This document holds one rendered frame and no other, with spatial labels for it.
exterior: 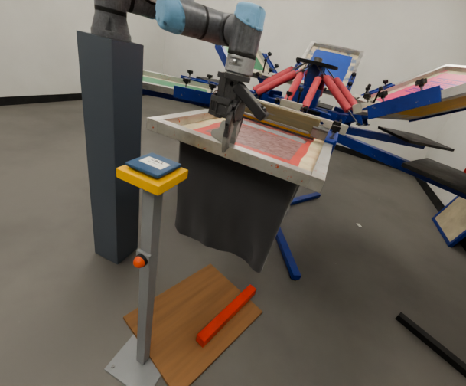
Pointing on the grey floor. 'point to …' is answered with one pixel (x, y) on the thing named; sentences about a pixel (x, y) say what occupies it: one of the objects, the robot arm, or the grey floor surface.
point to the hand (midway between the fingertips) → (229, 147)
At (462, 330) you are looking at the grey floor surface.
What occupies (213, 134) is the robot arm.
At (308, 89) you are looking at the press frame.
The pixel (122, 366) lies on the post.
